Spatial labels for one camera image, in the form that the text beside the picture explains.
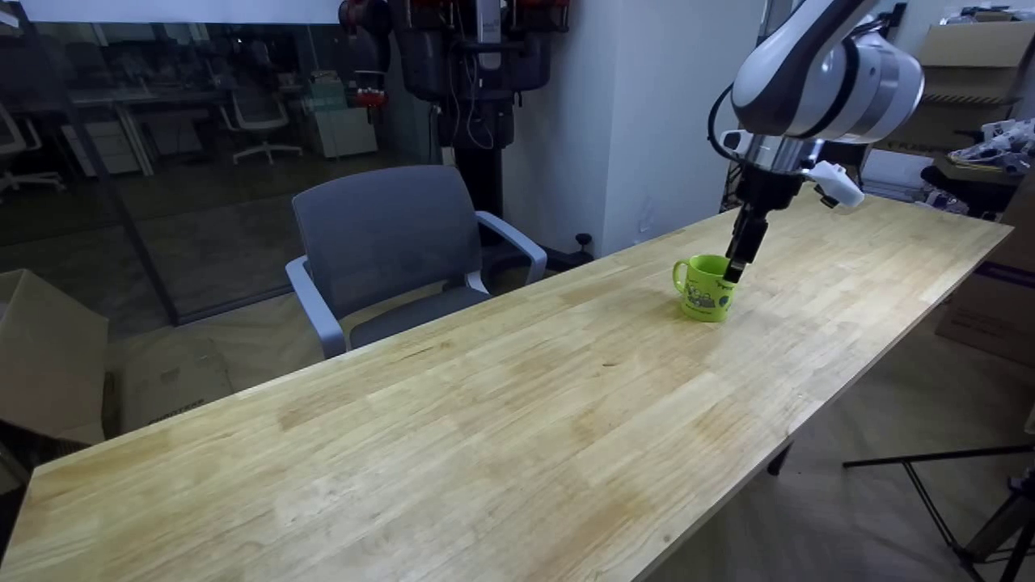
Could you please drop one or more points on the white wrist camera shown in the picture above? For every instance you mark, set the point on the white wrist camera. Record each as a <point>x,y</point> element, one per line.
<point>836,181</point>

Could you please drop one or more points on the cardboard box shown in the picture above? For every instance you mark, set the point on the cardboard box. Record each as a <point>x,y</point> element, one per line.
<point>53,356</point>
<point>970,80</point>

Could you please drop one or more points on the black tripod stand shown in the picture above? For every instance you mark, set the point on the black tripod stand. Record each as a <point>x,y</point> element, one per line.
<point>987,529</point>

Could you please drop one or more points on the black machine rack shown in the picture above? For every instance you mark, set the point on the black machine rack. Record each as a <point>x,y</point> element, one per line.
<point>470,59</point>

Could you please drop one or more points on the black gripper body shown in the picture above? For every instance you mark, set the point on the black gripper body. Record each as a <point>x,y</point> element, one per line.
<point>762,191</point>

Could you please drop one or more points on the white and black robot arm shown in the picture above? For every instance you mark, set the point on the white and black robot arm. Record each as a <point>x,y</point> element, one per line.
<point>826,76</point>

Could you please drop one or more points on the cardboard box top right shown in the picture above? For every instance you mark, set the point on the cardboard box top right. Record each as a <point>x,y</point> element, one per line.
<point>970,80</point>

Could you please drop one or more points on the grey office chair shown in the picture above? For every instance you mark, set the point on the grey office chair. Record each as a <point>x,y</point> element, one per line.
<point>389,250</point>

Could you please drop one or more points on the white office chair background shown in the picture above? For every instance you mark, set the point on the white office chair background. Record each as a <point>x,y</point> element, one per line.
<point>255,116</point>

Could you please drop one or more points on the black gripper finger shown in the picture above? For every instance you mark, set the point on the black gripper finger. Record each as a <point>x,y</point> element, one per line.
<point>734,267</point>

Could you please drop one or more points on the yellow-green plastic mug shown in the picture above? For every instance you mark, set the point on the yellow-green plastic mug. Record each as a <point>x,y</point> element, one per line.
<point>704,289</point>

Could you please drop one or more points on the cardboard box on left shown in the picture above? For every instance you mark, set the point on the cardboard box on left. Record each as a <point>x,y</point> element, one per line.
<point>53,356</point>

